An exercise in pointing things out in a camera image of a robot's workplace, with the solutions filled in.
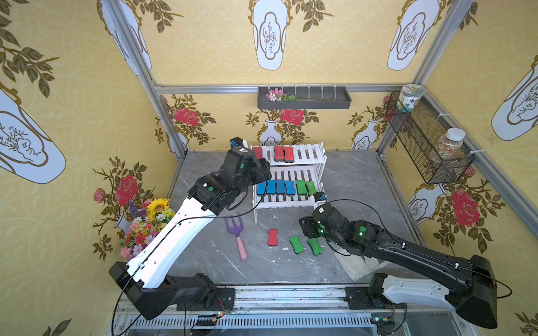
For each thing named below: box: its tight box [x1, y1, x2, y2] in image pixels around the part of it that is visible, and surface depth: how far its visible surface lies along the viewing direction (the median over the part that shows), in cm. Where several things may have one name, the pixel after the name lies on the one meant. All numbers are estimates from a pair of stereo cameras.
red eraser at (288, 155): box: [283, 147, 295, 164], surface depth 82 cm
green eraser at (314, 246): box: [306, 238, 323, 256], surface depth 87 cm
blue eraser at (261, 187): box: [257, 181, 267, 196], surface depth 92 cm
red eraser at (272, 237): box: [267, 228, 279, 247], surface depth 90 cm
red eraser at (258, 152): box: [253, 147, 264, 160], surface depth 85 cm
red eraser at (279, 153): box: [273, 145, 285, 162], surface depth 82 cm
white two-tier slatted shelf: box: [250, 141, 328, 223], surface depth 87 cm
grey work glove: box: [334, 250, 393, 282], surface depth 82 cm
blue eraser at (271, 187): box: [266, 179, 277, 194], surface depth 91 cm
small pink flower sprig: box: [265, 88, 299, 103], surface depth 89 cm
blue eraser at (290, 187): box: [285, 180, 297, 196], surface depth 89 cm
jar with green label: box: [395, 83, 425, 113], surface depth 87 cm
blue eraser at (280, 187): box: [275, 179, 286, 194], surface depth 89 cm
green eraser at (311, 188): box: [305, 180, 317, 197], surface depth 90 cm
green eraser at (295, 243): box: [289, 235, 305, 254], surface depth 87 cm
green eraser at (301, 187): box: [295, 179, 308, 195], surface depth 91 cm
